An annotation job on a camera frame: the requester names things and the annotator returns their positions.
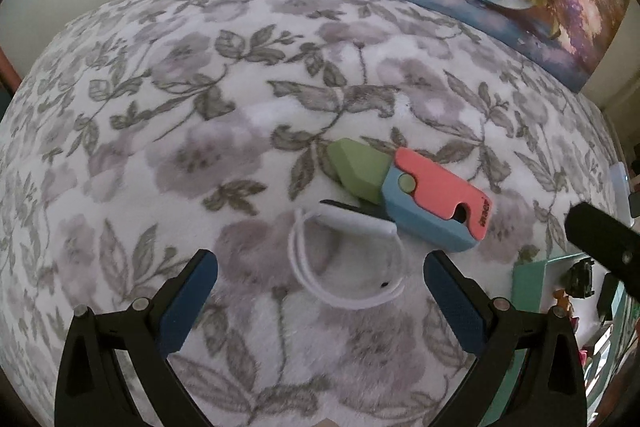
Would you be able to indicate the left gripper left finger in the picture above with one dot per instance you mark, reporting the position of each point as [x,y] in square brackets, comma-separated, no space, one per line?
[91,389]

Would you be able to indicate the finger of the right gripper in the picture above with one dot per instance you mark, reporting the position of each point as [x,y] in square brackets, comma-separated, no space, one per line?
[608,241]

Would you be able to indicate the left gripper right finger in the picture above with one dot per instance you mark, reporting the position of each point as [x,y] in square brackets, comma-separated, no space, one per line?
[549,390]

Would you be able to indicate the black charger block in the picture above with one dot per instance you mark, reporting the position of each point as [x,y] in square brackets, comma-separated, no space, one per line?
[580,279]

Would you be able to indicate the teal white shallow box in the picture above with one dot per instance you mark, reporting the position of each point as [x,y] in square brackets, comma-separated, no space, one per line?
[597,304]

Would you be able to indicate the pink blue green toy knife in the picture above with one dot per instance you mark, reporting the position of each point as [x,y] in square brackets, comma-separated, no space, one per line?
[419,195]

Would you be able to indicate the white power strip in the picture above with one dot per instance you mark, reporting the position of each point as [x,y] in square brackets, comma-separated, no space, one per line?
[626,201]

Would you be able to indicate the floral grey white blanket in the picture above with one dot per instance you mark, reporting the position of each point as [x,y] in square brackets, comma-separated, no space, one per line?
[149,129]

